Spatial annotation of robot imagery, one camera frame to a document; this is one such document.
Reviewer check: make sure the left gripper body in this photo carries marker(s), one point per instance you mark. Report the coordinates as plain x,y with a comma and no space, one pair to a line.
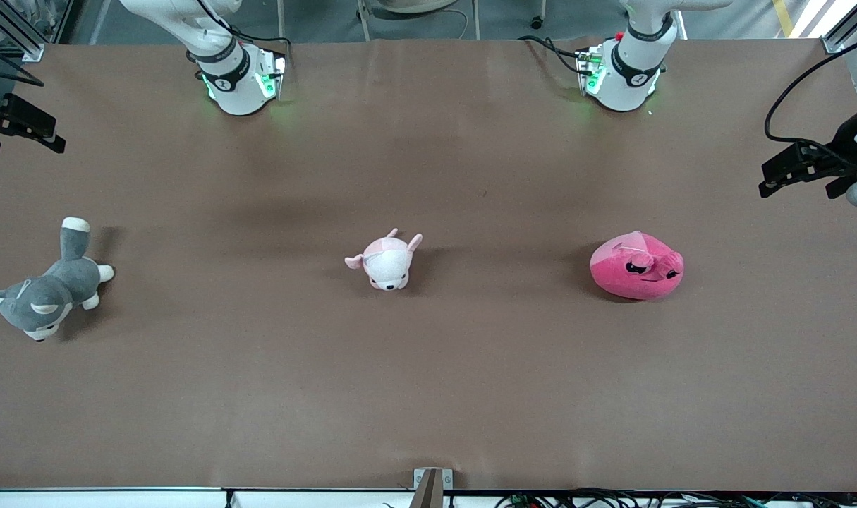
846,145

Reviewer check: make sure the round pink plush toy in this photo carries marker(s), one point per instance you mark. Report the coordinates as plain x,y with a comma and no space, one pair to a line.
625,279

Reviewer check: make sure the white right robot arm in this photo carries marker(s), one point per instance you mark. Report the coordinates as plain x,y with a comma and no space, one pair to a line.
234,92

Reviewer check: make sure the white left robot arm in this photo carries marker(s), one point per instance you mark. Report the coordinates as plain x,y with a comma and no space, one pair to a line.
625,85

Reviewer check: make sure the grey white husky plush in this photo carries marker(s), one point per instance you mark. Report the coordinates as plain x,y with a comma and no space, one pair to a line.
54,289

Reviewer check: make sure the grey metal leg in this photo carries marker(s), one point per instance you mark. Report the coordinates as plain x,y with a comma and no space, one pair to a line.
281,21

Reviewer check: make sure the pale pink plush animal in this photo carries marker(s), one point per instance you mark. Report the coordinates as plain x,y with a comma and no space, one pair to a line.
386,264

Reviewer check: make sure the white chair base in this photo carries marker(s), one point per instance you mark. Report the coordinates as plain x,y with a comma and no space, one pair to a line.
414,5

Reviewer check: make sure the aluminium frame profile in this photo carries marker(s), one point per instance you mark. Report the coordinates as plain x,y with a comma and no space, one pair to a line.
19,39
841,35

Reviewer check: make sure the grey metal camera bracket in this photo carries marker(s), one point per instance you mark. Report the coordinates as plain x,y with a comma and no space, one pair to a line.
432,490

